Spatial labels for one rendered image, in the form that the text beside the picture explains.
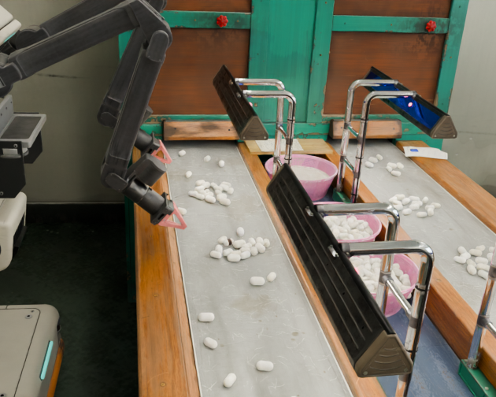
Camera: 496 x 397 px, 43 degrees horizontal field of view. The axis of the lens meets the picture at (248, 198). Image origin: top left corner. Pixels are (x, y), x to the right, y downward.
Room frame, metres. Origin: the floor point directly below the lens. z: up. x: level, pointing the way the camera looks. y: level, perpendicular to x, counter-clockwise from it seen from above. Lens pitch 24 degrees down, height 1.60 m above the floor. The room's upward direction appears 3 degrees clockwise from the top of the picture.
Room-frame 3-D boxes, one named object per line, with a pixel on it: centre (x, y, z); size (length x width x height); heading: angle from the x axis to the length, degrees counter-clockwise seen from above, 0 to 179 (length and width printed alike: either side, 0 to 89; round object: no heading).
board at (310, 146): (2.37, -0.15, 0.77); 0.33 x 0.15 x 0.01; 101
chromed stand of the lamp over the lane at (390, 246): (1.00, -0.22, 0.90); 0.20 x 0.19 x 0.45; 11
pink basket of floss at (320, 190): (2.16, -0.19, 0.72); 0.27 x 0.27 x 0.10
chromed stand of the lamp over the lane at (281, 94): (1.95, -0.03, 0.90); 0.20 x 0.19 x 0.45; 11
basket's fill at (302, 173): (2.16, -0.19, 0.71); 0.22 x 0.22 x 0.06
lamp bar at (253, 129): (1.94, 0.05, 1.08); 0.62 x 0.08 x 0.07; 11
